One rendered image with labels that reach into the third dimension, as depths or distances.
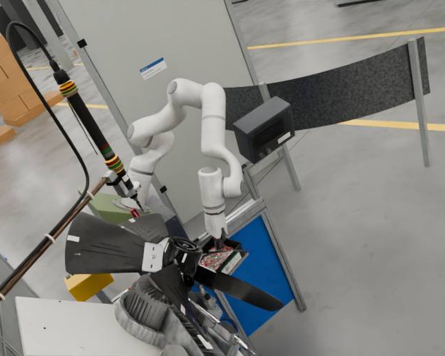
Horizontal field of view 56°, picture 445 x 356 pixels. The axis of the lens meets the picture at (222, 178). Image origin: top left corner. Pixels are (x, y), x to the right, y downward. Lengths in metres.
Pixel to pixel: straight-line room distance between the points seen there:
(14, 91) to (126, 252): 8.29
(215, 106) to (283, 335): 1.46
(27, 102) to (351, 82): 7.61
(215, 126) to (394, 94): 1.74
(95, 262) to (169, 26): 2.25
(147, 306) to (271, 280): 1.12
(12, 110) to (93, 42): 6.52
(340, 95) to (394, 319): 1.44
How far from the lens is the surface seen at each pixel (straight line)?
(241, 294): 1.39
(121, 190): 1.27
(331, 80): 2.91
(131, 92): 3.14
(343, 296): 2.62
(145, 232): 1.53
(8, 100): 9.42
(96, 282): 1.80
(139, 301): 1.35
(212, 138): 1.54
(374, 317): 2.51
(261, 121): 1.85
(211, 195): 1.50
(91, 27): 3.04
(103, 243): 1.29
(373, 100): 3.02
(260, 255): 2.20
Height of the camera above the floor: 2.03
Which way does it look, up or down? 31 degrees down
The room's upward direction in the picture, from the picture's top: 24 degrees counter-clockwise
